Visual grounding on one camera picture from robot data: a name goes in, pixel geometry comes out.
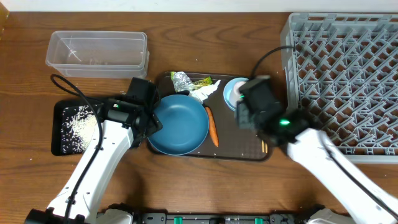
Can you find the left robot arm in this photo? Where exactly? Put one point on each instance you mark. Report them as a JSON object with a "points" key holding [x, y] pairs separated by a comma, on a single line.
{"points": [[122, 122]]}

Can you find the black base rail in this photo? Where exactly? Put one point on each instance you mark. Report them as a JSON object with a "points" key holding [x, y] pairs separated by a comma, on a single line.
{"points": [[150, 216]]}

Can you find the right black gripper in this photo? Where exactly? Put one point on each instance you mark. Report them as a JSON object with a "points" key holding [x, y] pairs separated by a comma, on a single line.
{"points": [[245, 112]]}

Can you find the brown serving tray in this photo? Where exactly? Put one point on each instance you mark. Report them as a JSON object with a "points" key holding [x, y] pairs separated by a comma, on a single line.
{"points": [[234, 143]]}

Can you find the grey dishwasher rack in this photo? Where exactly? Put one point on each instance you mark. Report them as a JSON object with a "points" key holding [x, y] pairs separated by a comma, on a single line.
{"points": [[342, 69]]}

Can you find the clear plastic bin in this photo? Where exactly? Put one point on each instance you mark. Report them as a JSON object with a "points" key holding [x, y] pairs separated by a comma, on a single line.
{"points": [[98, 54]]}

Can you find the dark blue plate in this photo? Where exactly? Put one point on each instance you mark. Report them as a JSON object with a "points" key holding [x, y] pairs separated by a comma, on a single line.
{"points": [[185, 125]]}

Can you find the light blue bowl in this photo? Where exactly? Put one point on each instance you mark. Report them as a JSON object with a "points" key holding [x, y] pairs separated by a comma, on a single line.
{"points": [[227, 91]]}

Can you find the white rice pile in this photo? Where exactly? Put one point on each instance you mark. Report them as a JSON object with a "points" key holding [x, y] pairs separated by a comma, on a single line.
{"points": [[77, 128]]}

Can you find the green snack wrapper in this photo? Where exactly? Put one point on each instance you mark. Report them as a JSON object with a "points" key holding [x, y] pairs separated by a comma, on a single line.
{"points": [[203, 82]]}

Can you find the crumpled foil wrapper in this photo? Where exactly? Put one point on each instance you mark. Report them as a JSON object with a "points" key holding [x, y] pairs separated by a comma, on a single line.
{"points": [[181, 81]]}

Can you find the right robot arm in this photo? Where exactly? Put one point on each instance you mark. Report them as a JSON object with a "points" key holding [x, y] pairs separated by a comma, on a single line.
{"points": [[299, 135]]}

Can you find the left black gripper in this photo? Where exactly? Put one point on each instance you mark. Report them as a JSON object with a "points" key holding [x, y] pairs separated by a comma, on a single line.
{"points": [[155, 124]]}

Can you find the crumpled white tissue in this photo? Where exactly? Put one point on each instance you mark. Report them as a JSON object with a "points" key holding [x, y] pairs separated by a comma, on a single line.
{"points": [[204, 92]]}

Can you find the black waste tray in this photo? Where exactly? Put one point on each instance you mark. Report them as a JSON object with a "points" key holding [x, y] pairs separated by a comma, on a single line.
{"points": [[57, 119]]}

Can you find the white pink cup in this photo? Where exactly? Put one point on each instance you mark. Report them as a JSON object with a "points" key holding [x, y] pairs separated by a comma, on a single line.
{"points": [[235, 94]]}

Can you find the orange carrot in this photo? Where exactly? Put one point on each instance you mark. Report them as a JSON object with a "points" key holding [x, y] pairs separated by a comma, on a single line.
{"points": [[212, 127]]}

